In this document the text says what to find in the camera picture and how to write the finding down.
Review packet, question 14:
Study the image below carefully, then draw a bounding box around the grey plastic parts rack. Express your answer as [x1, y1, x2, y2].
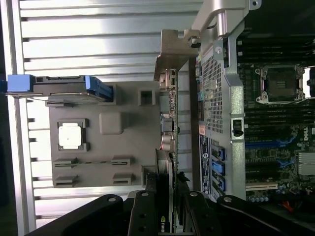
[45, 81, 163, 189]

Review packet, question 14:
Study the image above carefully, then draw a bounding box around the white expansion slot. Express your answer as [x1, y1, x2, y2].
[246, 182, 279, 192]

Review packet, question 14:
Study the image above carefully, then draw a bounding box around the green motherboard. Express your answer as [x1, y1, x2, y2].
[237, 31, 315, 203]

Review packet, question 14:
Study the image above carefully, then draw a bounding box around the silver chipset heatsink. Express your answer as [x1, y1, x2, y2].
[298, 151, 315, 176]

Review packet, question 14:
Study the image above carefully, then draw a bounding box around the silver CPU chip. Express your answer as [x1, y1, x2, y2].
[58, 124, 84, 150]

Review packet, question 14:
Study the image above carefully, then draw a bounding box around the open black PC case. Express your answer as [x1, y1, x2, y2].
[190, 0, 315, 206]

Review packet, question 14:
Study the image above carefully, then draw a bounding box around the CPU socket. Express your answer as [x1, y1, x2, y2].
[254, 65, 305, 106]

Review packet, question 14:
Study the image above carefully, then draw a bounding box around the hard disk in blue caddy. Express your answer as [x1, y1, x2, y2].
[0, 74, 116, 103]

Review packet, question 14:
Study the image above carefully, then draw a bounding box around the red wire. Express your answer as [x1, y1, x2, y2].
[282, 200, 303, 213]

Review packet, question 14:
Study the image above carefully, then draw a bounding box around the blue expansion slot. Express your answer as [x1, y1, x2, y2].
[245, 137, 297, 149]

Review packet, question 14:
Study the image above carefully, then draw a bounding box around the open metal socket cover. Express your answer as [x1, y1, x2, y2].
[302, 66, 315, 99]

